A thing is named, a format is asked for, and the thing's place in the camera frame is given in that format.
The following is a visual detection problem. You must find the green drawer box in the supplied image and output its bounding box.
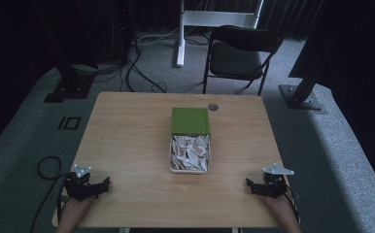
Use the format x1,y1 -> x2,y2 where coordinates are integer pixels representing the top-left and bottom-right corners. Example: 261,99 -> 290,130
170,107 -> 212,136

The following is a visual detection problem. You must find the black looped floor cable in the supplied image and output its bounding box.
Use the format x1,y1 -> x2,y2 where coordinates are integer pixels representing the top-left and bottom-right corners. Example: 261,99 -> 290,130
29,155 -> 67,233

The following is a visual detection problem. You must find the black metal stand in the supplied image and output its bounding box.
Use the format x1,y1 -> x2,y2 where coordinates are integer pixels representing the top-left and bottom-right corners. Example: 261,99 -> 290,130
278,0 -> 327,115
29,0 -> 100,105

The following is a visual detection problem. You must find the black folding chair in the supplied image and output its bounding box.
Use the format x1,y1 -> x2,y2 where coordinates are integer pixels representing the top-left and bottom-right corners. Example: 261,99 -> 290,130
202,24 -> 284,97

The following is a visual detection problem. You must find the bundle of black floor cables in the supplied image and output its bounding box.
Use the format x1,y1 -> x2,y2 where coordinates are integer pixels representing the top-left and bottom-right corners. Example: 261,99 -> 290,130
72,32 -> 168,95

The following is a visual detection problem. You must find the pile of paper scraps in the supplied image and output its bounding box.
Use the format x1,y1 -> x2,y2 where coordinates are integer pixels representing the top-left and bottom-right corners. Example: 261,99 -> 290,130
170,134 -> 211,172

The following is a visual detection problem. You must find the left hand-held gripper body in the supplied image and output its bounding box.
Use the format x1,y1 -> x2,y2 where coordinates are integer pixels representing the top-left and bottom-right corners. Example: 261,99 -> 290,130
62,163 -> 96,202

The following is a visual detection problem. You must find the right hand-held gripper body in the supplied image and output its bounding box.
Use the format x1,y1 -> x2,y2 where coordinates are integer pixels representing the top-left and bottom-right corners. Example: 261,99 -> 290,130
261,162 -> 295,200

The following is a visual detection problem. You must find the green box with papers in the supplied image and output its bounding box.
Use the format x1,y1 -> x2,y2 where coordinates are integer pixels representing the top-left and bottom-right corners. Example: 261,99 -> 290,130
168,133 -> 212,175

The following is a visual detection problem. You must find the white metal desk frame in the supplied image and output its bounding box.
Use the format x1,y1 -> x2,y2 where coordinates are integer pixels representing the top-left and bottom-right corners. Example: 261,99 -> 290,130
175,0 -> 265,68

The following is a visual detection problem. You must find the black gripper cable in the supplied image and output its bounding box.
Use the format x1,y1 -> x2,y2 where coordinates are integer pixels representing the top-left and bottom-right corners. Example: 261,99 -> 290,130
284,183 -> 302,225

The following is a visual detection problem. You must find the white floor cable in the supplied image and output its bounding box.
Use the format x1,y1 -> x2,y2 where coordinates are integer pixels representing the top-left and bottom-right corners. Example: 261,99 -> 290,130
135,26 -> 211,47

